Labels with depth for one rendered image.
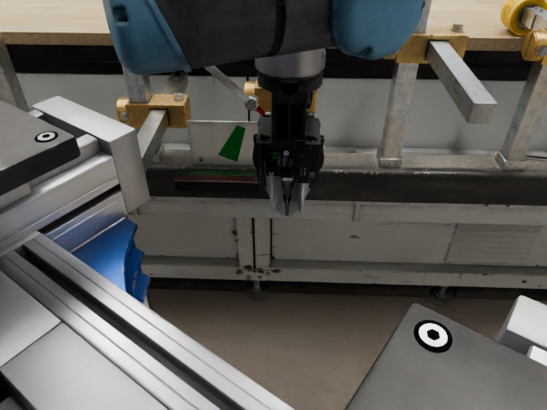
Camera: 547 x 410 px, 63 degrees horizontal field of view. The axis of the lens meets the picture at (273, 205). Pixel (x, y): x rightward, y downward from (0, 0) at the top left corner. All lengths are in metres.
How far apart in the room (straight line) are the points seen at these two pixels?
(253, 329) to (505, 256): 0.83
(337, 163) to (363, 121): 0.23
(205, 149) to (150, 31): 0.64
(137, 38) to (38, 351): 0.21
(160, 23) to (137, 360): 0.21
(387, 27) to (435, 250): 1.20
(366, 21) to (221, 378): 0.26
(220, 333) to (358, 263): 0.50
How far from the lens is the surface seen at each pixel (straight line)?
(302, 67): 0.47
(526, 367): 0.23
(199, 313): 1.56
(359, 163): 0.96
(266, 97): 0.86
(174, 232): 1.44
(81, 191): 0.46
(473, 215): 1.13
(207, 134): 0.91
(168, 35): 0.30
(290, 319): 1.53
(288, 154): 0.50
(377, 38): 0.35
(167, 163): 0.97
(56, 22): 1.24
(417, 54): 0.85
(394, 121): 0.91
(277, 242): 1.42
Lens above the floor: 1.21
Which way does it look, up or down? 38 degrees down
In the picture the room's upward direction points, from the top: straight up
